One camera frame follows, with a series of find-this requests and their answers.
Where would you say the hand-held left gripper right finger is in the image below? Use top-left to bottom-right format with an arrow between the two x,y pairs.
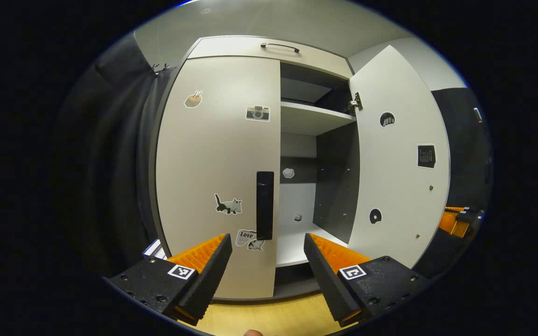
303,232 -> 431,327

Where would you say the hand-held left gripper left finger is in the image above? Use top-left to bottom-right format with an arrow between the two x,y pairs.
106,232 -> 233,326

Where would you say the white door with headphone sticker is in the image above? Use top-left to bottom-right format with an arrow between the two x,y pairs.
347,45 -> 452,270

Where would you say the black door handle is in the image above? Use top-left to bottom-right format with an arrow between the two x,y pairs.
256,171 -> 275,241

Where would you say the white double-door shoe cabinet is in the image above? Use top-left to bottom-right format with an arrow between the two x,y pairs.
149,35 -> 361,301

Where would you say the white door with camera sticker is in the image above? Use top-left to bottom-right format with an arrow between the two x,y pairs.
156,56 -> 282,300

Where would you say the white cabinet shelf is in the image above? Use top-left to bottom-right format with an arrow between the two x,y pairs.
275,222 -> 349,268
281,100 -> 356,137

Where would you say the metal door hinge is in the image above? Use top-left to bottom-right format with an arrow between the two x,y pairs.
344,92 -> 364,115

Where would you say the blue white box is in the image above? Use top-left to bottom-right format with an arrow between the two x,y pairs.
142,239 -> 168,261

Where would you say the black backdrop cloth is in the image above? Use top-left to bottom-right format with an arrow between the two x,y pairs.
57,33 -> 167,276

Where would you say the white drawer front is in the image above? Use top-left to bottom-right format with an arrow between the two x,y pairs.
187,36 -> 354,80

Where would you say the black drawer handle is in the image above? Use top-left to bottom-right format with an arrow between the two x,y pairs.
261,42 -> 300,53

